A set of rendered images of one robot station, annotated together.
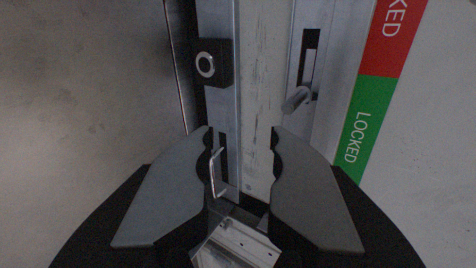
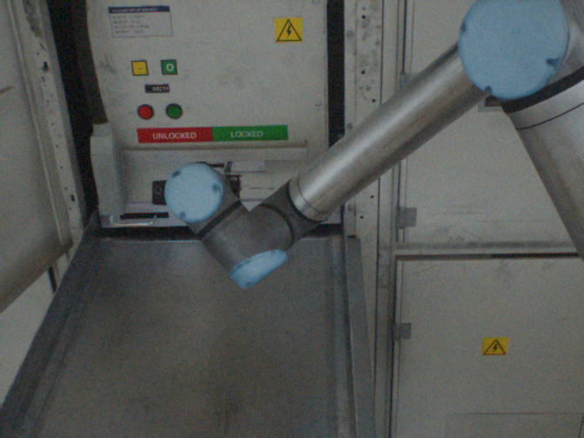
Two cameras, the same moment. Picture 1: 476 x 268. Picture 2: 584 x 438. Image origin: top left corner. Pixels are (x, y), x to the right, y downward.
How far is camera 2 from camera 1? 150 cm
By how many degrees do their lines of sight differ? 33
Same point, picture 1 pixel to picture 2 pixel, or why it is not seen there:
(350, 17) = (187, 155)
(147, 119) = not seen: hidden behind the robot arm
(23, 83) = (206, 282)
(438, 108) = (221, 109)
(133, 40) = (202, 254)
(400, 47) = (199, 129)
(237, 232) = (357, 200)
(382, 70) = (209, 133)
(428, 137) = (235, 108)
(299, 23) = not seen: hidden behind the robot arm
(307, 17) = not seen: hidden behind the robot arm
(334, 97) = (218, 155)
